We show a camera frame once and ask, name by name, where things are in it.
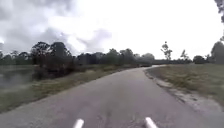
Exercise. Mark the pale gravel strip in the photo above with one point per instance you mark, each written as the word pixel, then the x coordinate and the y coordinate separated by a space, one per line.
pixel 186 97

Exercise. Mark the robot's own part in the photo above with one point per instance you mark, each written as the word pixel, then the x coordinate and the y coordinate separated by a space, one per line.
pixel 150 123
pixel 78 123

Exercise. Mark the thin tall tree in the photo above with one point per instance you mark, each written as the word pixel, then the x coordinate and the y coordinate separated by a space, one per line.
pixel 166 51

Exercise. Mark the dark round tree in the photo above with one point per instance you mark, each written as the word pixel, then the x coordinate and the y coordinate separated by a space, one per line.
pixel 218 53

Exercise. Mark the dark bush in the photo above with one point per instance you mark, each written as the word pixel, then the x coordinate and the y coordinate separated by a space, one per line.
pixel 55 68

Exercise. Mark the row of trees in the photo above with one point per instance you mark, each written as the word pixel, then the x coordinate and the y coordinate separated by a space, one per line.
pixel 110 57

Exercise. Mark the grey asphalt road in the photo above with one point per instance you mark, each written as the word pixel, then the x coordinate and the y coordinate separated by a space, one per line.
pixel 116 96

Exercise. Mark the pond water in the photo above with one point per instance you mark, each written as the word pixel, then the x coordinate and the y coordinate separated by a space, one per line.
pixel 13 76

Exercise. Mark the dry grass field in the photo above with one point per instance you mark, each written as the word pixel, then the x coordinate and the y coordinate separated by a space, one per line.
pixel 196 77

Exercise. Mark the dry grass verge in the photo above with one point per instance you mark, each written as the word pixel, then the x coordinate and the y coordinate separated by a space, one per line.
pixel 50 85

